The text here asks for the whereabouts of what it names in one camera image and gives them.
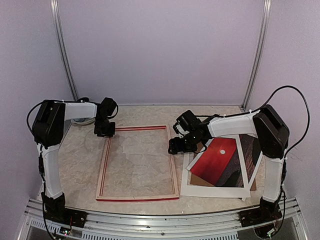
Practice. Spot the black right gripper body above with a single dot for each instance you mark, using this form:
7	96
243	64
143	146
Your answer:
188	145

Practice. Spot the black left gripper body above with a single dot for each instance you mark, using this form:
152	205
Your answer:
103	128

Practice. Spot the white photo mat border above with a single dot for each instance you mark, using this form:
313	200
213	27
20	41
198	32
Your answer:
210	192

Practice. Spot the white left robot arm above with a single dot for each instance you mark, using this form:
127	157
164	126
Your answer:
48	132

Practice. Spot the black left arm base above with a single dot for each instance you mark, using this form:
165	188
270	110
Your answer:
71	217

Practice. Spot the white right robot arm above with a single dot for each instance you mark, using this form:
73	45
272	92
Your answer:
264	123

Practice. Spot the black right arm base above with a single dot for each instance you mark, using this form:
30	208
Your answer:
257	215

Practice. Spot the red and black photo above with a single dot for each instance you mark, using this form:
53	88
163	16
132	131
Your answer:
226	160

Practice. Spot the white round plate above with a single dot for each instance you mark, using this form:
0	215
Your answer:
83	121

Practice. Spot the brown cardboard backing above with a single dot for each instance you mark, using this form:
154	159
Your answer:
197	181

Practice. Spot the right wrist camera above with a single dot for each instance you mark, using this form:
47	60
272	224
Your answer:
178	129

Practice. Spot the aluminium front rail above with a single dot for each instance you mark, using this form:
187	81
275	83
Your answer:
221	225

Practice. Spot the left aluminium corner post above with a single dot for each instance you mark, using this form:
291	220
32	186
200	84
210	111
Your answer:
54	5

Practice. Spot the aluminium corner post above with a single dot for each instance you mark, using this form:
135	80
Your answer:
258	53
54	5

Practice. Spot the right aluminium corner post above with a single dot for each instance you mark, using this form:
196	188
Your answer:
258	53

